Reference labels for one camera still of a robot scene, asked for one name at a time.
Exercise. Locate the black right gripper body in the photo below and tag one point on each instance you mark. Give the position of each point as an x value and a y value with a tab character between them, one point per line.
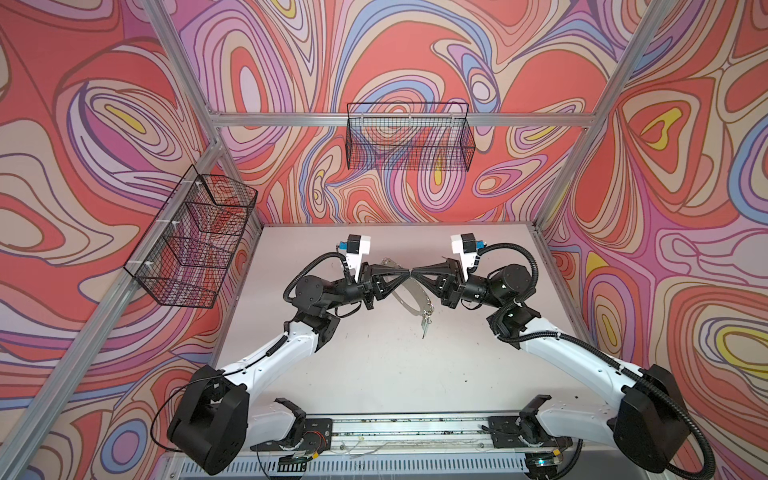
452	293

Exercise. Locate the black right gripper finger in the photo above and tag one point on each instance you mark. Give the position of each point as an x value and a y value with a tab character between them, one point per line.
433	283
436	270

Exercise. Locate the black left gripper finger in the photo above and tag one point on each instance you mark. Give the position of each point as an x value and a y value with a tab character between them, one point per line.
386	284
385	273

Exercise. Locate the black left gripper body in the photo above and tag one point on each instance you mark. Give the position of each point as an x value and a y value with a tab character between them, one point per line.
369	282

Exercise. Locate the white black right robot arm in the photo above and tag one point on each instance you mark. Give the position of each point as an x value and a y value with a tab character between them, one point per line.
643	413

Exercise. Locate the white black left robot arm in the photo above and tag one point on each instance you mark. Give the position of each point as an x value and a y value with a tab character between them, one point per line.
215	415

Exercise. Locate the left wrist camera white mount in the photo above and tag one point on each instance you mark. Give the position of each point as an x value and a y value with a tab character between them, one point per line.
353	249

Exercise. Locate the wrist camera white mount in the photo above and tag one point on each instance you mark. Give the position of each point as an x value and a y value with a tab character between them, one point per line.
353	249
467	248

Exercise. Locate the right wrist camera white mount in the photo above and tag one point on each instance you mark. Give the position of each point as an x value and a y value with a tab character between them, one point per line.
467	248

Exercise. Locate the black wire basket back wall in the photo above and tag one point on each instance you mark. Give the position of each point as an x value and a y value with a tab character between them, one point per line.
409	136

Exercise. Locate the black wire basket wall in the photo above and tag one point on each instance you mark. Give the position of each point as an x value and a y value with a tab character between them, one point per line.
183	259
409	136

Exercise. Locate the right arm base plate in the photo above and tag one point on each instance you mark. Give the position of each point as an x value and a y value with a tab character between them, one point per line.
522	432

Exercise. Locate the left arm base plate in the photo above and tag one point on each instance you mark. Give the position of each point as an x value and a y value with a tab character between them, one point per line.
312	435

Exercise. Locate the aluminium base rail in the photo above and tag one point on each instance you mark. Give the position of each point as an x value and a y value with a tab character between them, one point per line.
423	446

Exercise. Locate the black wire basket left wall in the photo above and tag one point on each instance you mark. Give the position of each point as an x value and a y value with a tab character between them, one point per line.
183	259

